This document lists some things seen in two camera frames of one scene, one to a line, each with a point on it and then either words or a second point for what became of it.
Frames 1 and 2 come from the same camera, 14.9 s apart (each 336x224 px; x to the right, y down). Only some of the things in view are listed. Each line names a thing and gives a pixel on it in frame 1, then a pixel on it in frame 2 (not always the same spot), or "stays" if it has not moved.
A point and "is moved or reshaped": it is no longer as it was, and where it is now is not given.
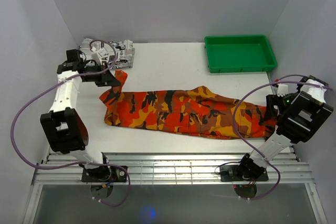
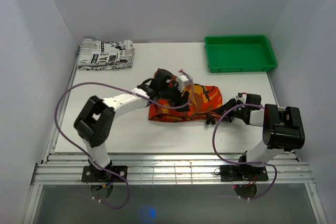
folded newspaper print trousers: x=116 y=54 stays
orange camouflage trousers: x=196 y=110 is moved or reshaped
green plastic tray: x=239 y=53 stays
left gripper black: x=106 y=78 → x=179 y=101
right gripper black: x=271 y=100 → x=231 y=102
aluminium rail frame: x=59 y=168 stays
